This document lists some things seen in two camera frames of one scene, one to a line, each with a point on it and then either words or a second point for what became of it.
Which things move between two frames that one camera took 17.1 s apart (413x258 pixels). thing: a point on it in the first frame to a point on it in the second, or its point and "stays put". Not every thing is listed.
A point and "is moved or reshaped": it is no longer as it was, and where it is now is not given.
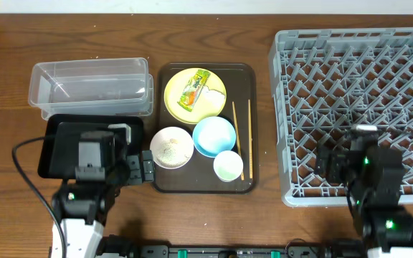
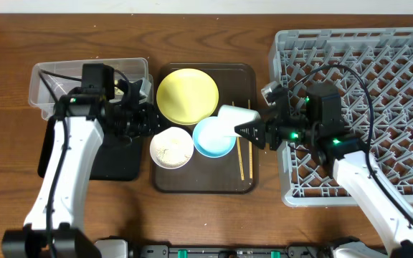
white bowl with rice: (172, 147) stays put
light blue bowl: (213, 135) stays put
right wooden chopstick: (250, 138) stays put
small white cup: (228, 165) to (229, 117)
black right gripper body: (323, 162) to (272, 132)
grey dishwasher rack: (325, 82) stays put
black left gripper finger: (148, 161) to (152, 122)
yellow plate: (177, 86) is moved or reshaped
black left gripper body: (118, 175) to (127, 122)
